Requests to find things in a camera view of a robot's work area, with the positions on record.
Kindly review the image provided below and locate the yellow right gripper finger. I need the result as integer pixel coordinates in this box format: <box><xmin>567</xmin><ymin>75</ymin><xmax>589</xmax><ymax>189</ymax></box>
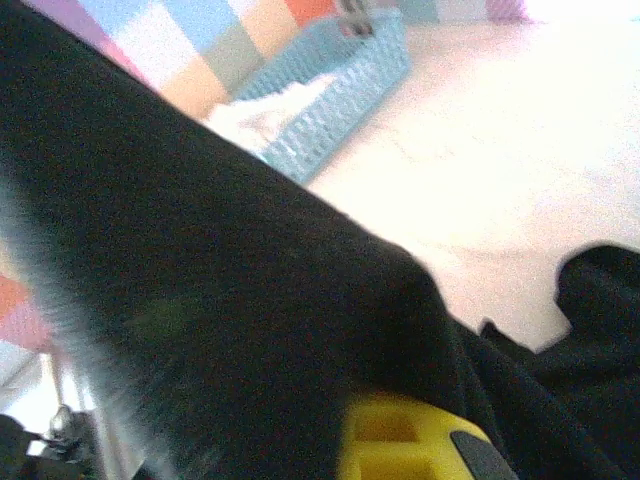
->
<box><xmin>339</xmin><ymin>392</ymin><xmax>519</xmax><ymax>480</ymax></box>

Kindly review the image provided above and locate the black printed t-shirt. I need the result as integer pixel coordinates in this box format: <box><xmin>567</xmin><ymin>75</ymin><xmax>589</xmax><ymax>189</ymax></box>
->
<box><xmin>0</xmin><ymin>0</ymin><xmax>640</xmax><ymax>480</ymax></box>

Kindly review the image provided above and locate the white crumpled cloth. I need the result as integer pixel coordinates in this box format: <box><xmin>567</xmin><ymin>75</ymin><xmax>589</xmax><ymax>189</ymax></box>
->
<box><xmin>207</xmin><ymin>74</ymin><xmax>336</xmax><ymax>151</ymax></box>

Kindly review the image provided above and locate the blue plastic basket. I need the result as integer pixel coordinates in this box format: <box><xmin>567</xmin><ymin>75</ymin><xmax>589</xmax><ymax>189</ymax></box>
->
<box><xmin>229</xmin><ymin>7</ymin><xmax>414</xmax><ymax>184</ymax></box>

